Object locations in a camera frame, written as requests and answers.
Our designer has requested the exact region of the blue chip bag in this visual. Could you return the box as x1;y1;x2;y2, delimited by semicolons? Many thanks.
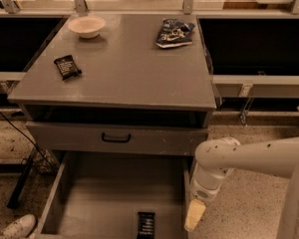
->
155;19;195;49

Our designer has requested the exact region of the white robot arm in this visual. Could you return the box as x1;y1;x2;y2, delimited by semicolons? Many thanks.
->
184;136;299;239

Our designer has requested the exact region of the black drawer handle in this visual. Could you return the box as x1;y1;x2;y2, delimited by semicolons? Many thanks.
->
101;132;132;143

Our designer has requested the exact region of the white shoe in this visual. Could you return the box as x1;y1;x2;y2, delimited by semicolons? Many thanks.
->
0;214;36;239

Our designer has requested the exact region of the closed grey upper drawer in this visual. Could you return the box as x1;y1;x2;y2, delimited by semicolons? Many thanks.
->
26;121;207;156

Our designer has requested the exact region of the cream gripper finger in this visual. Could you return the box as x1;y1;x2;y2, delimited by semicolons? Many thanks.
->
184;199;206;232

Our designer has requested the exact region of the black cable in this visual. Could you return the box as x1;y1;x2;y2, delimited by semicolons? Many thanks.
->
0;106;58;171

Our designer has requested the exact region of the dark blue rxbar wrapper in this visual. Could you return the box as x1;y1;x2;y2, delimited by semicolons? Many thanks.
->
137;212;155;239

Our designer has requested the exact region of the grey drawer cabinet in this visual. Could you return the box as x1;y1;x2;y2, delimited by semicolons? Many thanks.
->
7;13;217;184

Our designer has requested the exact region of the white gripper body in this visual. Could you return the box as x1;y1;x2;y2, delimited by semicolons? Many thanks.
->
190;179;219;202

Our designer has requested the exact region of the black snack bar wrapper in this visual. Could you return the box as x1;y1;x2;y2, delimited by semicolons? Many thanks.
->
54;55;82;81

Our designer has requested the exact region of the black metal leg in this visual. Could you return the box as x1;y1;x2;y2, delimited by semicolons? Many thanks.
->
7;154;33;209

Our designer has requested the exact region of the open grey lower drawer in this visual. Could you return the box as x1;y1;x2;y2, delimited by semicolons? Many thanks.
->
34;152;189;239

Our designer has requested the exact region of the white bowl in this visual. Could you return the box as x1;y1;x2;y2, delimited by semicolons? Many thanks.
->
68;16;106;39

